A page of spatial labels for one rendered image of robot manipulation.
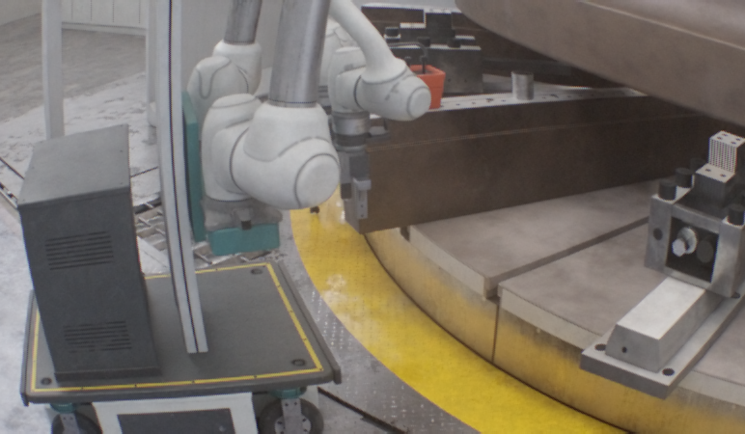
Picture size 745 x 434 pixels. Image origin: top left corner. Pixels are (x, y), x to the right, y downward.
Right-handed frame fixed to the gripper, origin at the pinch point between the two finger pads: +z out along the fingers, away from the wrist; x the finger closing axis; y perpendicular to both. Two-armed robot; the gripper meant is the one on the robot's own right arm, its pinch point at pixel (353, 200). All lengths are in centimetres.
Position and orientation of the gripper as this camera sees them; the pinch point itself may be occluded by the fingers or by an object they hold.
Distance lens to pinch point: 221.2
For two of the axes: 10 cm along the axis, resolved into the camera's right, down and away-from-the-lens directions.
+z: 0.2, 9.3, 3.8
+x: 2.9, 3.6, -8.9
